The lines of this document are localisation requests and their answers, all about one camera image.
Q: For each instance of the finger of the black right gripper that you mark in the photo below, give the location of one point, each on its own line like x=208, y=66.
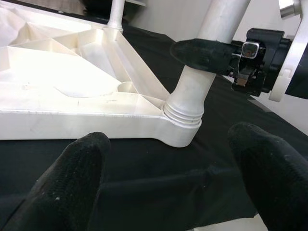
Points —
x=202, y=55

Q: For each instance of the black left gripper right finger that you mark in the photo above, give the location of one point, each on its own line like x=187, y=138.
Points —
x=276, y=178

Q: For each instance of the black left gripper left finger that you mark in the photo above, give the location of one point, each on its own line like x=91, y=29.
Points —
x=67, y=187

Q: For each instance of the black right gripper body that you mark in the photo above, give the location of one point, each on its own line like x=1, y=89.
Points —
x=264, y=62

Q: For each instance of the white plastic table leg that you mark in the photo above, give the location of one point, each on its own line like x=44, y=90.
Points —
x=116, y=12
x=221, y=19

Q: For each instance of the white plastic children table top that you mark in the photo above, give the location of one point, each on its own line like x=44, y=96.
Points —
x=60, y=96

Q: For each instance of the black tablecloth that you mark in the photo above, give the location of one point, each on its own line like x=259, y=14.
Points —
x=168, y=168

